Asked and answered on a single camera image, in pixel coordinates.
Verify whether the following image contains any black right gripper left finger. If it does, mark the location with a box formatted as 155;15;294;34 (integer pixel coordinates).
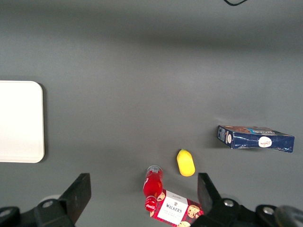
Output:
58;172;92;224

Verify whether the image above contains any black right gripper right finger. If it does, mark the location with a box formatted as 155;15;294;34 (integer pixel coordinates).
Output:
197;172;228;217

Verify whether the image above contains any red coke bottle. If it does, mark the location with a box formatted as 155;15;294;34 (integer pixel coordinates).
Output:
143;165;164;212

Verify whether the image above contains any white rectangular tray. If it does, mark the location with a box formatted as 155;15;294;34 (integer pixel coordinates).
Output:
0;80;45;164

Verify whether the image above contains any red Walkers cookie box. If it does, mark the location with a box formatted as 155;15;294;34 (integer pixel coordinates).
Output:
149;189;205;227

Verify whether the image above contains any yellow lemon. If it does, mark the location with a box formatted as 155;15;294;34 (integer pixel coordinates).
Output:
176;148;196;177

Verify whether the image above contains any dark blue snack box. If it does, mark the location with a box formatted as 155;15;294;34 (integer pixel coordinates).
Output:
217;125;295;154

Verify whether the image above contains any black cable on table edge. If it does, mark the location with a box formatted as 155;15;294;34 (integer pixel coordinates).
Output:
223;0;249;7

